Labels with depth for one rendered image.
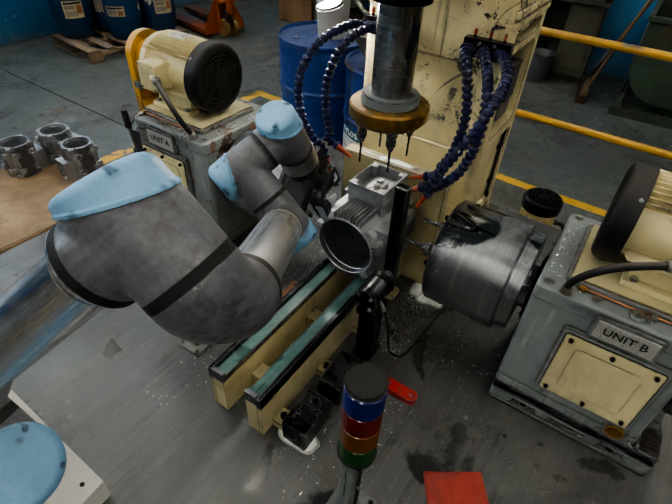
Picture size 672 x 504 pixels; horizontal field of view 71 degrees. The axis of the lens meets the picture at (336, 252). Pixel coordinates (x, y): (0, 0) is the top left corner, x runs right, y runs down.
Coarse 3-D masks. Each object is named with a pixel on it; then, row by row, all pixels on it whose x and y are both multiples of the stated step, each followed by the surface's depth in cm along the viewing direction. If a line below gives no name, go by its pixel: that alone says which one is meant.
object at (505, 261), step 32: (448, 224) 102; (480, 224) 100; (512, 224) 100; (448, 256) 100; (480, 256) 97; (512, 256) 95; (448, 288) 102; (480, 288) 98; (512, 288) 96; (480, 320) 104
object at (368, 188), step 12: (372, 168) 121; (384, 168) 121; (360, 180) 119; (372, 180) 121; (384, 180) 121; (396, 180) 121; (348, 192) 117; (360, 192) 114; (372, 192) 112; (384, 192) 111; (372, 204) 114; (384, 204) 113
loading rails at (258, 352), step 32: (320, 288) 121; (352, 288) 118; (288, 320) 112; (320, 320) 110; (352, 320) 120; (224, 352) 101; (256, 352) 105; (288, 352) 103; (320, 352) 110; (224, 384) 98; (256, 384) 96; (288, 384) 101; (256, 416) 97
